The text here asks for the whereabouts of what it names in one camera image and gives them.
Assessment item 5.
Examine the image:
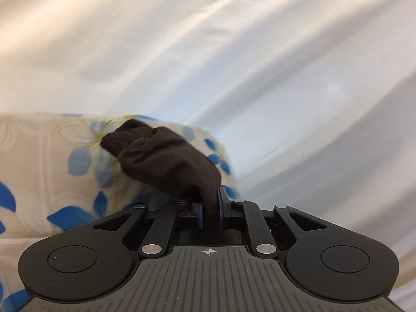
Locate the dark brown garment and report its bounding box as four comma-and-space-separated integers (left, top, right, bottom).
100, 119, 245, 246

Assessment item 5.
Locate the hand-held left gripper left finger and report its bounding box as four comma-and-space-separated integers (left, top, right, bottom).
93, 198, 205, 258

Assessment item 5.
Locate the blue floral bedsheet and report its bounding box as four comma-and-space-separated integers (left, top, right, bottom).
0, 113, 242, 312

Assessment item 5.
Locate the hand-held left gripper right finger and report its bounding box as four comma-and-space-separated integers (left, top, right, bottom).
218, 186, 328, 258

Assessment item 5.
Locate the white curtain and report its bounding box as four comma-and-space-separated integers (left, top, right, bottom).
0, 0, 416, 312

